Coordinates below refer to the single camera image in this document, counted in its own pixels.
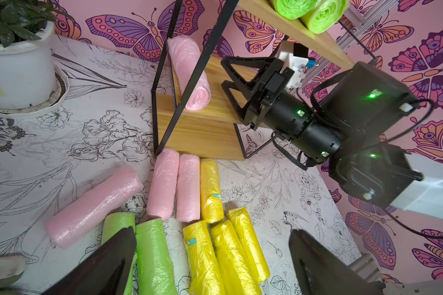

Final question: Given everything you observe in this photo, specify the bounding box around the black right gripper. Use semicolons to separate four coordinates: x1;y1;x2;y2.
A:
221;56;294;130

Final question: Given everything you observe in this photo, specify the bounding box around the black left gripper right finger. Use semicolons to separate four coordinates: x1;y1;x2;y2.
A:
289;230;385;295

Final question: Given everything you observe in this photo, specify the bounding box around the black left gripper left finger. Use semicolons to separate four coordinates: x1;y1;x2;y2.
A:
44;229;137;295

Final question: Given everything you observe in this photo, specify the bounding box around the pink roll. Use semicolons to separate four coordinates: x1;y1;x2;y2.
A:
176;154;201;223
146;148;180;221
167;36;211;112
45;165;143;249

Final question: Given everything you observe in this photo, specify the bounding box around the yellow roll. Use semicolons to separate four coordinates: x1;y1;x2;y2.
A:
200;159;224;224
183;221;226;295
228;207;271;283
210;220;262;295

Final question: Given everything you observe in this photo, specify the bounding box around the green roll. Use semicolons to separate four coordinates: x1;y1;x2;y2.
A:
270;0;319;20
135;218;177;295
102;212;137;295
300;0;349;34

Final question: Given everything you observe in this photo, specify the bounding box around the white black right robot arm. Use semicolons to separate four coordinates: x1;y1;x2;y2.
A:
221;57;443;219

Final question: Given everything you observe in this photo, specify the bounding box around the wooden three-tier shelf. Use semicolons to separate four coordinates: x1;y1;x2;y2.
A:
151;1;354;160

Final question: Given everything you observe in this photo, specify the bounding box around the white green work glove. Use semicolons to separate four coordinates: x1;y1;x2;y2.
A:
0;255;26;295

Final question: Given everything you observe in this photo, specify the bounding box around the potted green plant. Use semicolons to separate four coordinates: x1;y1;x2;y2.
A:
0;1;70;119

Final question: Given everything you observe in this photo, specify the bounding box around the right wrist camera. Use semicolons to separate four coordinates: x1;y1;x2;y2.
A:
275;41;316;90

